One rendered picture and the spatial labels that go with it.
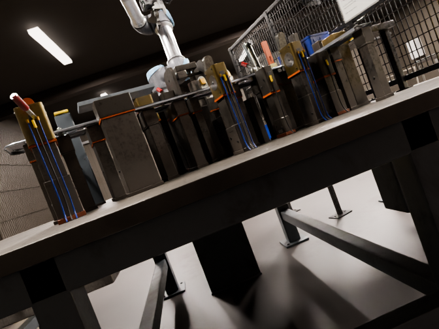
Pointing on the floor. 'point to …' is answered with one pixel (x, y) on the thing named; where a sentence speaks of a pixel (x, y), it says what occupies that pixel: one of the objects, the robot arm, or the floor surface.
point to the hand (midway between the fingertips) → (163, 22)
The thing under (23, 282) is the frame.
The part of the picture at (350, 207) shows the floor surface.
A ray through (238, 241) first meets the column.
